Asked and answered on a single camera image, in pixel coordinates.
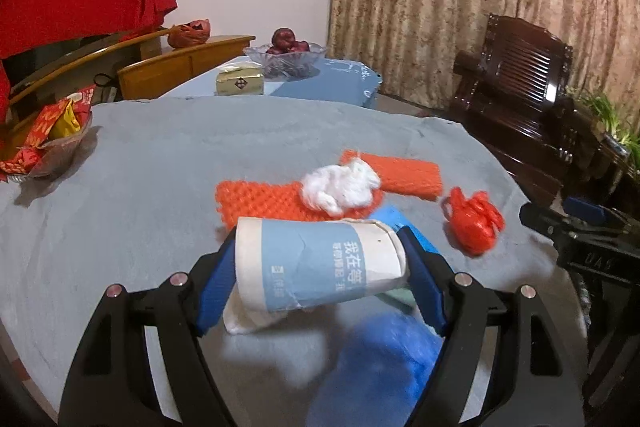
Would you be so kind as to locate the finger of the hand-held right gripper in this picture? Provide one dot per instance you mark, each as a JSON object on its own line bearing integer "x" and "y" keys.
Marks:
{"x": 542, "y": 219}
{"x": 590, "y": 209}

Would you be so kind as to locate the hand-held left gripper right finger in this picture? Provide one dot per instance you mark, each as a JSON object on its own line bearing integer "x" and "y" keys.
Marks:
{"x": 425, "y": 277}

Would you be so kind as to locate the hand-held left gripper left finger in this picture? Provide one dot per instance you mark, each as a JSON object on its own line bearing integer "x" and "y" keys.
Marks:
{"x": 217, "y": 292}

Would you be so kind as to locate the blue and white paper cup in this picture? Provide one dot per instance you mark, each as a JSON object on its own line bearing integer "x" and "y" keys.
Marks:
{"x": 320, "y": 262}

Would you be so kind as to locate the white plastic bag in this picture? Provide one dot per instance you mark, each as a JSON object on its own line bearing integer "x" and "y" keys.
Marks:
{"x": 335, "y": 187}

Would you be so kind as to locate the dark wooden side table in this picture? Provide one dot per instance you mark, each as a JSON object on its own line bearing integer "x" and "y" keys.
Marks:
{"x": 595, "y": 167}

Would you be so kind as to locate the light blue flat sheet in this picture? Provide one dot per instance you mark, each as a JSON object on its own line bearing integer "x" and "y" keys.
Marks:
{"x": 392, "y": 217}

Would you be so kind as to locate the small red plastic bag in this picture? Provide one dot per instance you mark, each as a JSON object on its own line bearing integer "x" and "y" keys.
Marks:
{"x": 472, "y": 222}

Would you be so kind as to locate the green plant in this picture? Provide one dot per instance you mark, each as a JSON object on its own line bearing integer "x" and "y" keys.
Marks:
{"x": 607, "y": 112}

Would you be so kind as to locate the orange foam fruit net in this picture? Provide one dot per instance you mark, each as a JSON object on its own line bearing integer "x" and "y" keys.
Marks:
{"x": 260, "y": 202}
{"x": 410, "y": 174}

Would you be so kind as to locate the blue plastic bag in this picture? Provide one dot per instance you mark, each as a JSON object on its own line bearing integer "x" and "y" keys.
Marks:
{"x": 380, "y": 372}

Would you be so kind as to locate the dark wooden armchair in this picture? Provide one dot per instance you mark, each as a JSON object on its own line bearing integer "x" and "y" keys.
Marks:
{"x": 520, "y": 72}

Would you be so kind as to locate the yellow tissue box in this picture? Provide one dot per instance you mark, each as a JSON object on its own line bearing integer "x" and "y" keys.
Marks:
{"x": 240, "y": 84}

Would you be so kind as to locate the blue cloth covered side table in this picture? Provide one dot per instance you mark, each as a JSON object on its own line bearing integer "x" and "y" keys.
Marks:
{"x": 325, "y": 82}

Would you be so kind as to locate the glass fruit bowl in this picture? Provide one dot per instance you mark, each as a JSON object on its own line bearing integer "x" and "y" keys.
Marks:
{"x": 287, "y": 64}

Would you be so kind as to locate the dark red crumpled bag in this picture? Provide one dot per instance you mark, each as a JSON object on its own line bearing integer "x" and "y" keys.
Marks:
{"x": 189, "y": 34}

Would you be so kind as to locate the small red apple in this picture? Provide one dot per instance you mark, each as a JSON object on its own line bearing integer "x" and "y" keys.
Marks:
{"x": 301, "y": 46}

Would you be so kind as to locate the large red apple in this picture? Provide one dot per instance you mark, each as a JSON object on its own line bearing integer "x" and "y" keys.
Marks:
{"x": 283, "y": 38}

